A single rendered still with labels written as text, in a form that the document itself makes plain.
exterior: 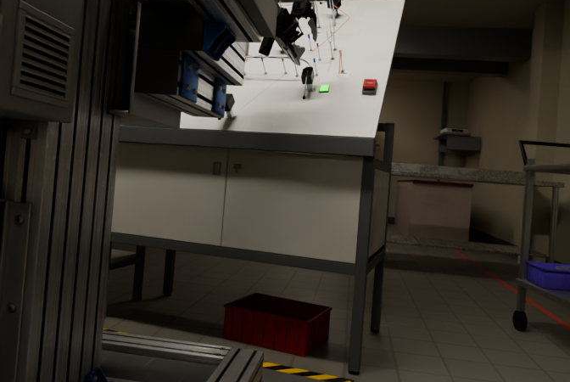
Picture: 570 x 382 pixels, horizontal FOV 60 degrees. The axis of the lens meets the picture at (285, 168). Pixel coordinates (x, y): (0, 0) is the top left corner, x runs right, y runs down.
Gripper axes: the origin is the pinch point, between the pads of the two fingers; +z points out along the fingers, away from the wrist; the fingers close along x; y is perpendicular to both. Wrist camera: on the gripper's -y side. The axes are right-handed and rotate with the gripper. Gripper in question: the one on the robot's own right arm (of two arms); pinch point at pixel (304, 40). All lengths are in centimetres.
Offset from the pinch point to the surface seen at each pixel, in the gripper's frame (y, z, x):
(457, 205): 414, 266, -92
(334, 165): -22, 44, -13
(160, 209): -26, 63, 61
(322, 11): 64, -7, 4
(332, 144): -22.8, 35.5, -13.4
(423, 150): 683, 285, -51
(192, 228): -30, 70, 46
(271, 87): 7.1, 19.8, 17.7
